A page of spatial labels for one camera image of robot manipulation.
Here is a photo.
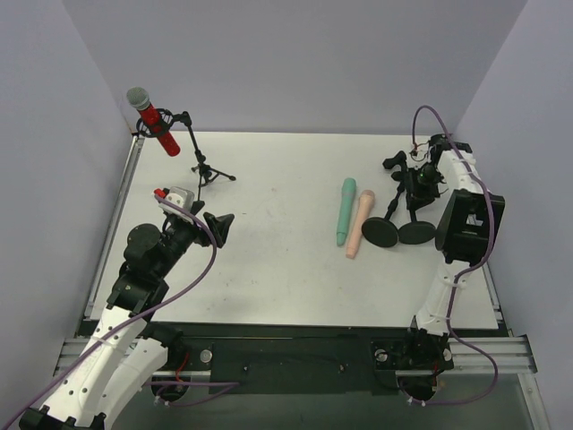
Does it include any black round-base stand front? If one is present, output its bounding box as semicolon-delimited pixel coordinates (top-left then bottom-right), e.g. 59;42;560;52
362;150;407;248

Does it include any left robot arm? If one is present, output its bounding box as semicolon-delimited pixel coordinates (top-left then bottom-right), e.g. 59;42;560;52
18;208;235;429

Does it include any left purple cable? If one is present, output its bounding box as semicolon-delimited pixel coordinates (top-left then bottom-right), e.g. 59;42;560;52
0;196;243;429

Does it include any black tripod microphone stand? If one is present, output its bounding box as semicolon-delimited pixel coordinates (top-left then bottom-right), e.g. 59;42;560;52
136;108;236;195

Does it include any red glitter microphone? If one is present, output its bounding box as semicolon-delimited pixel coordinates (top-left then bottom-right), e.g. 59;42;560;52
126;87;180;157

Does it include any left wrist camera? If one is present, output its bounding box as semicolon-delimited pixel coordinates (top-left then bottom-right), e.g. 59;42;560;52
153;186;205;215

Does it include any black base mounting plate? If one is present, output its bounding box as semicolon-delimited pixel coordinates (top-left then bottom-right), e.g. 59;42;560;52
139;322;453;395

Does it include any mint green toy microphone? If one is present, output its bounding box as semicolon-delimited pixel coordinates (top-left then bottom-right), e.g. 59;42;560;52
336;177;356;246

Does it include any peach toy microphone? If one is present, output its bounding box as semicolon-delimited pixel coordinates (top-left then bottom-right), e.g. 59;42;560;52
346;190;375;259

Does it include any black round-base stand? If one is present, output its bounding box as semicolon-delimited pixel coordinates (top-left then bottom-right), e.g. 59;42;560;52
393;172;436;245
362;150;407;248

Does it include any aluminium frame rail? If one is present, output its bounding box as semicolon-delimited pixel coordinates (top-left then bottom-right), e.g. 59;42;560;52
54;336;538;376

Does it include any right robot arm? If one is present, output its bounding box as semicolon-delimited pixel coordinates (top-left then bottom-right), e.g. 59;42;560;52
399;133;505;360

